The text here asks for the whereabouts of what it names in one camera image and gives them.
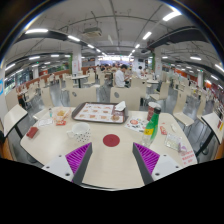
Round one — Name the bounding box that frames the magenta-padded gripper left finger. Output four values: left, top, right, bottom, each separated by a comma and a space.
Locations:
41, 142, 94, 186

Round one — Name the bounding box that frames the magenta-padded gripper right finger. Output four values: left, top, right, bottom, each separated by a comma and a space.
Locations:
132, 142, 183, 186

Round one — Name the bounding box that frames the green plastic drink bottle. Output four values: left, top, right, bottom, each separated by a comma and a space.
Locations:
141, 106, 163, 148

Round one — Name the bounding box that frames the white polka dot mug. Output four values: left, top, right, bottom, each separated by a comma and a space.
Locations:
66, 122, 92, 144

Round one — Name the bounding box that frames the clear plastic wrapper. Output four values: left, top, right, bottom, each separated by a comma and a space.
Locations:
165, 133, 183, 151

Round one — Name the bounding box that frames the flat round red coaster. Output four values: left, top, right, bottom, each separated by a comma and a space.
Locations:
102, 133, 121, 148

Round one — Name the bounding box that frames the red white snack packet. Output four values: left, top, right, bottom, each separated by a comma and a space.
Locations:
54, 119, 67, 127

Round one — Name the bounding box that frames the pink printed paper slip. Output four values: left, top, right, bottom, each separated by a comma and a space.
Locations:
179, 149, 198, 167

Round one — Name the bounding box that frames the red paper cup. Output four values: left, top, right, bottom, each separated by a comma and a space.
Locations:
146, 101, 159, 122

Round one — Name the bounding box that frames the clear plastic food bag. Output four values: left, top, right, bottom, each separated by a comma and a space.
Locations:
51, 106, 72, 123

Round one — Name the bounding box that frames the white paper sheet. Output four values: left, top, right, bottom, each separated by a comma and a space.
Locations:
37, 118, 54, 128

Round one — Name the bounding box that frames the dark brown food tray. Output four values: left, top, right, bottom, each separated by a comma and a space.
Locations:
71, 101, 130, 125

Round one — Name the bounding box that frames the small red wallet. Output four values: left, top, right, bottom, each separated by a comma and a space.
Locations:
25, 126, 40, 139

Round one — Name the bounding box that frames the white crumpled napkin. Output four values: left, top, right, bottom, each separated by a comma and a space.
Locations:
113, 100, 127, 112

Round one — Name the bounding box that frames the group of beige chairs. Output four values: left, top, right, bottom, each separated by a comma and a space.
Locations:
4, 66, 224, 129

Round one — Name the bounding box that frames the beige neighbouring table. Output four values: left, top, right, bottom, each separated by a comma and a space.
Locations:
196, 112, 224, 158
2, 104, 29, 139

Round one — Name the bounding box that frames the person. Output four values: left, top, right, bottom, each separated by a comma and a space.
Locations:
114, 63, 131, 88

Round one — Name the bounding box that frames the ceiling air conditioner unit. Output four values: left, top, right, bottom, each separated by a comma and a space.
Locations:
81, 26, 103, 38

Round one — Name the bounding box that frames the group of ceiling lights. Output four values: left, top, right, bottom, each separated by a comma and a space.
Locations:
4, 9, 224, 81

